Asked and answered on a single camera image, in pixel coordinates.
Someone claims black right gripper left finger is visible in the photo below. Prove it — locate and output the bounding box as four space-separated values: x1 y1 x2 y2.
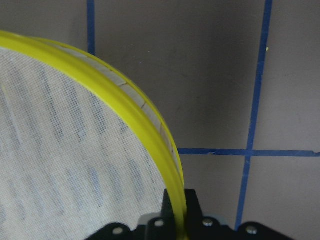
146 189 177 240

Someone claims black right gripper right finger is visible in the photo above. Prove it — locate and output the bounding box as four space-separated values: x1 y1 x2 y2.
184 189 220 240

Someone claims yellow steamer layer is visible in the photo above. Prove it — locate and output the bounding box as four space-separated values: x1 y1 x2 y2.
0 31 187 240

